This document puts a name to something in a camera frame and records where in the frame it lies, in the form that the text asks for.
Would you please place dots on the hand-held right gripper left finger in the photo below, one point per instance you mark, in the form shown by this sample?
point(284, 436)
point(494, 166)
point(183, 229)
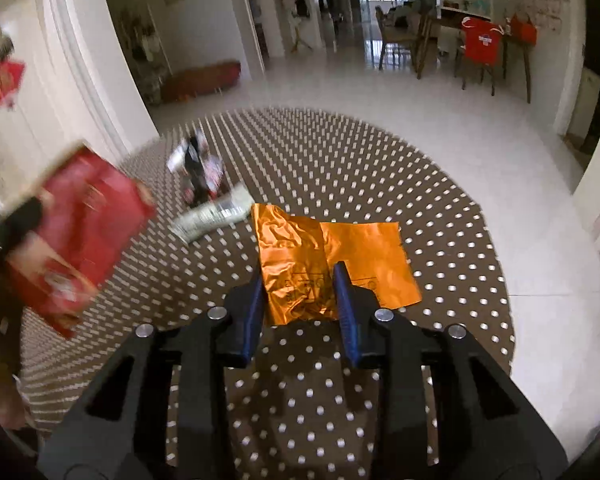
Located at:
point(252, 310)

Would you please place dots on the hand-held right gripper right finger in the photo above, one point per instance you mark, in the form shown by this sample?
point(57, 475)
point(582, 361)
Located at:
point(347, 310)

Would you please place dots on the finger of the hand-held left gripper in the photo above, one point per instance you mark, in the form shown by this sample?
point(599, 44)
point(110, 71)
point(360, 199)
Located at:
point(22, 220)

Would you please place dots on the orange foil wrapper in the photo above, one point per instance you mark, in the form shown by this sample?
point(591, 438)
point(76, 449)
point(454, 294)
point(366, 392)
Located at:
point(360, 250)

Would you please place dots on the red snack packet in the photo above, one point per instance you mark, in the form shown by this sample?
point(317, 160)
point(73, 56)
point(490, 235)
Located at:
point(85, 240)

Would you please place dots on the white panel door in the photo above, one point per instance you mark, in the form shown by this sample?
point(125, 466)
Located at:
point(45, 110)

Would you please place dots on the red diamond door decoration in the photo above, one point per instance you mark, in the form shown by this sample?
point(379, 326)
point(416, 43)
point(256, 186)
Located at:
point(2, 85)

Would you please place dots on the brown polka dot tablecloth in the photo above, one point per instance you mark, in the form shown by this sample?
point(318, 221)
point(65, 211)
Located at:
point(330, 170)

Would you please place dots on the dark red low bench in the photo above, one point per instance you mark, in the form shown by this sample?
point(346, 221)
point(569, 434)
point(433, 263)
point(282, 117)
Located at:
point(200, 80)

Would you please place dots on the wooden chair with cover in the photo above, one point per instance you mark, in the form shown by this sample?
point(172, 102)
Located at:
point(472, 72)

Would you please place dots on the wooden dining chair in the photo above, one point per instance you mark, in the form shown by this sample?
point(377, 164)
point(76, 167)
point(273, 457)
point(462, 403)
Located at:
point(400, 35)

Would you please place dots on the wooden tripod stand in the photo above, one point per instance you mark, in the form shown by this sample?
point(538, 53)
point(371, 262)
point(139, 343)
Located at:
point(300, 30)

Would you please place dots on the red chair cover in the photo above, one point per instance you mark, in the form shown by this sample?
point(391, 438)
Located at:
point(482, 42)

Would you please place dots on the wooden dining table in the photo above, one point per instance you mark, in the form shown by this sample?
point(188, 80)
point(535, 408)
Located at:
point(445, 22)

